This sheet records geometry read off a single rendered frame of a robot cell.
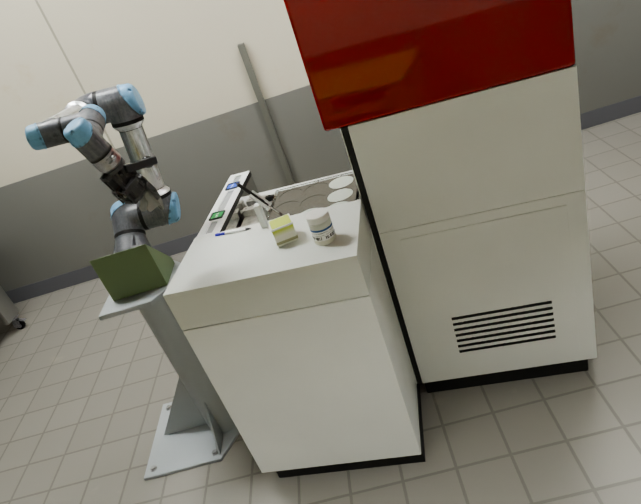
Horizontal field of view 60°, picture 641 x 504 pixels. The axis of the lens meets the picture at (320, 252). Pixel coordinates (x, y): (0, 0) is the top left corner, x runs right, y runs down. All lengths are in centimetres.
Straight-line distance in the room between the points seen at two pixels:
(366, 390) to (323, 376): 15
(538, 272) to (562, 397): 54
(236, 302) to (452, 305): 83
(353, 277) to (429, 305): 56
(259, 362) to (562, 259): 109
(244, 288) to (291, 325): 19
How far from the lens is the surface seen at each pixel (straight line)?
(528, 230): 198
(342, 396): 194
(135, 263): 213
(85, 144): 165
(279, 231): 172
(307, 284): 164
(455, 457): 223
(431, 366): 231
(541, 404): 235
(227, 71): 385
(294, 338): 178
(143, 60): 393
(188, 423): 274
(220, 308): 175
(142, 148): 213
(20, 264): 482
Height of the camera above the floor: 177
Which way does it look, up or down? 29 degrees down
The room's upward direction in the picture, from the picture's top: 20 degrees counter-clockwise
